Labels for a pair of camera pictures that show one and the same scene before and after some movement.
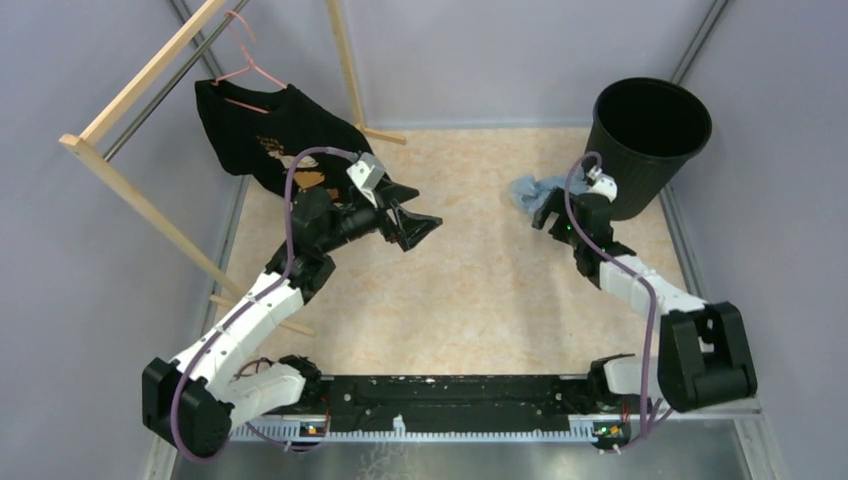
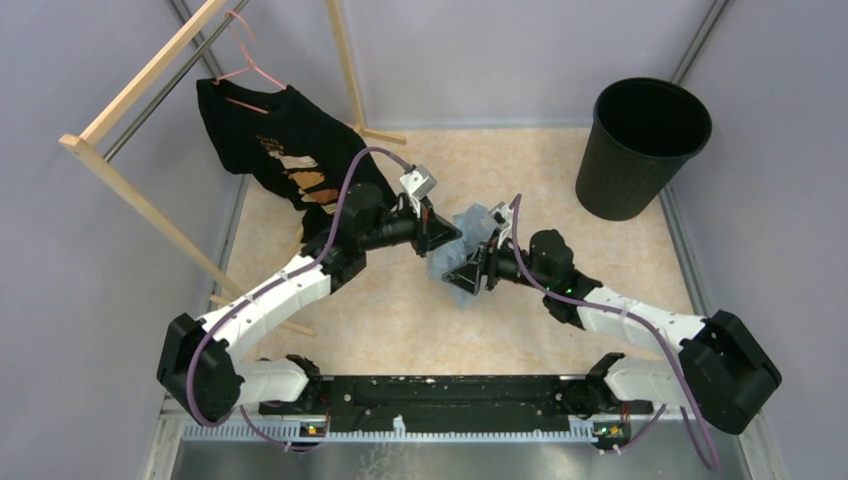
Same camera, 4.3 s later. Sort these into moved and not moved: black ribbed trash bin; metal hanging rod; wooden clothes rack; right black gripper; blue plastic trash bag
Moved: right black gripper; blue plastic trash bag
Not moved: black ribbed trash bin; wooden clothes rack; metal hanging rod
